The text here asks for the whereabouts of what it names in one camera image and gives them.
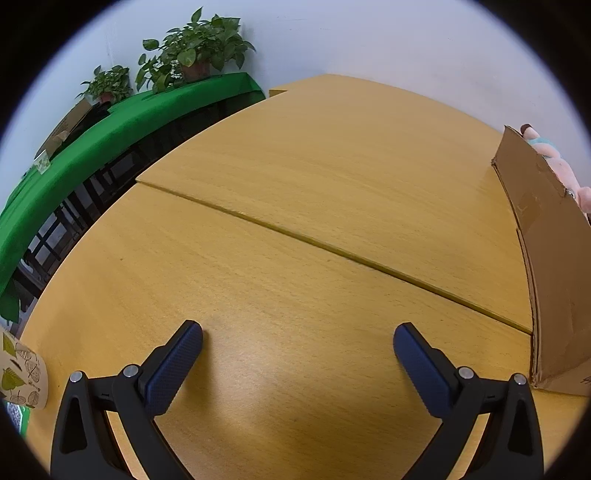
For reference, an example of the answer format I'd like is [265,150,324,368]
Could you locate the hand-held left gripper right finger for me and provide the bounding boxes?
[393,323,542,480]

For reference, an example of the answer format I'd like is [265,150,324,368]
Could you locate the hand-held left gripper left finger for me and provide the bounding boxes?
[51,320,204,480]

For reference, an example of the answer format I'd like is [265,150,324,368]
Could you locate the brown cardboard box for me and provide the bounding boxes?
[490,124,591,398]

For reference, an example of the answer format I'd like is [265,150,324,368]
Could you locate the pink pig plush teal dress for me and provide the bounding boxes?
[521,124,591,222]

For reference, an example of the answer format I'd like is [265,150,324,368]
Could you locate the wooden desktop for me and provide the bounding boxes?
[21,74,591,480]

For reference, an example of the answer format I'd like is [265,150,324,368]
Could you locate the leaf print paper cup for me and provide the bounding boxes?
[0,331,49,409]

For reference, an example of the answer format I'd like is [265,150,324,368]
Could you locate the green patterned packet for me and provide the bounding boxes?
[4,401,31,437]

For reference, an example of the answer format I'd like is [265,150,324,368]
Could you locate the black chairs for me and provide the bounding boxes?
[14,92,259,315]

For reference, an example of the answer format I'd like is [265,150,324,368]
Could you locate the small cardboard box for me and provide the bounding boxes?
[36,98,93,160]

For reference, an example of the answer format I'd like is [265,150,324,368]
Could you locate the small potted green plant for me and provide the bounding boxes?
[76,65,134,104]

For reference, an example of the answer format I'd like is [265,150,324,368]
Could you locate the large potted green plant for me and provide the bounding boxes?
[135,7,256,93]

